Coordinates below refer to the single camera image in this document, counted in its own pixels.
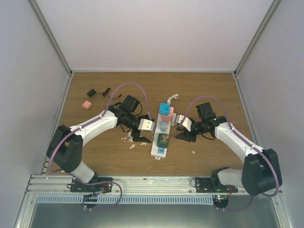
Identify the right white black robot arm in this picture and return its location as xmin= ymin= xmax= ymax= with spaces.
xmin=175 ymin=103 xmax=282 ymax=197

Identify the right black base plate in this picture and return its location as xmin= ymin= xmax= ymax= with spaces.
xmin=190 ymin=177 xmax=238 ymax=193

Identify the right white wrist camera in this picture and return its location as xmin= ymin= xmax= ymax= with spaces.
xmin=176 ymin=115 xmax=195 ymax=132

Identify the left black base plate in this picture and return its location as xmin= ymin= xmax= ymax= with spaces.
xmin=66 ymin=176 xmax=113 ymax=194

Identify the light blue usb charger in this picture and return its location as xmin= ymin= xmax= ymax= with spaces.
xmin=160 ymin=121 xmax=167 ymax=132

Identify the grey slotted cable duct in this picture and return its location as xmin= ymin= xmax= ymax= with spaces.
xmin=36 ymin=194 xmax=213 ymax=205

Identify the black plug with cable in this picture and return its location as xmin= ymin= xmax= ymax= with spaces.
xmin=86 ymin=87 xmax=111 ymax=97

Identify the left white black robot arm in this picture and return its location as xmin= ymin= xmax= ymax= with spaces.
xmin=47 ymin=95 xmax=155 ymax=192

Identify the dark green square adapter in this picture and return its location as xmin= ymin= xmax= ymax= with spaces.
xmin=157 ymin=133 xmax=170 ymax=148

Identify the white power strip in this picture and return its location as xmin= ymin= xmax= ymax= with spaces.
xmin=151 ymin=113 xmax=176 ymax=160

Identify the cyan square adapter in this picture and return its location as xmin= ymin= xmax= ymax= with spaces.
xmin=159 ymin=103 xmax=171 ymax=116

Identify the large pink adapter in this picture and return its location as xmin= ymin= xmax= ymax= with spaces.
xmin=161 ymin=107 xmax=174 ymax=123

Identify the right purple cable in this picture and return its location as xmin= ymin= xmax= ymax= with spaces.
xmin=180 ymin=95 xmax=279 ymax=211

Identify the small pink plug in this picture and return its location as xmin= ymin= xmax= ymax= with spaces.
xmin=82 ymin=101 xmax=92 ymax=110

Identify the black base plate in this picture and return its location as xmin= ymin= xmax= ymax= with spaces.
xmin=190 ymin=177 xmax=238 ymax=193
xmin=66 ymin=176 xmax=113 ymax=194

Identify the aluminium front rail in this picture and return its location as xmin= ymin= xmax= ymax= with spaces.
xmin=26 ymin=174 xmax=283 ymax=196

